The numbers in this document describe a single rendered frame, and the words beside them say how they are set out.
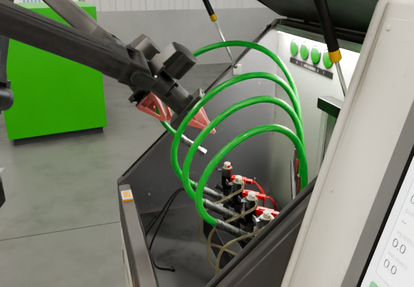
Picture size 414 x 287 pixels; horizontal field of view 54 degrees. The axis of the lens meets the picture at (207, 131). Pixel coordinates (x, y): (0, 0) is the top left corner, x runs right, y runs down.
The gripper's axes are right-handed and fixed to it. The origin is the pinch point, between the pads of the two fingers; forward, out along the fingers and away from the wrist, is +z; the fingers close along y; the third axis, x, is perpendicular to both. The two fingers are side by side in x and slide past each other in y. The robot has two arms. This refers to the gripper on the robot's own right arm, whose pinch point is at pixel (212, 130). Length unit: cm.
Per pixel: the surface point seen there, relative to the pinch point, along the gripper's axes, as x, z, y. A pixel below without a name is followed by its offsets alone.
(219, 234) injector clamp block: -8.1, 18.2, -16.7
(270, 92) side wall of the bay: 38.1, 15.8, 13.3
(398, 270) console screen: -53, 14, 16
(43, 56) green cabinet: 293, -80, -131
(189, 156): -18.7, -4.9, -2.4
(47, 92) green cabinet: 292, -56, -157
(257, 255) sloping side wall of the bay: -34.2, 12.1, -2.7
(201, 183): -26.3, -1.9, -2.1
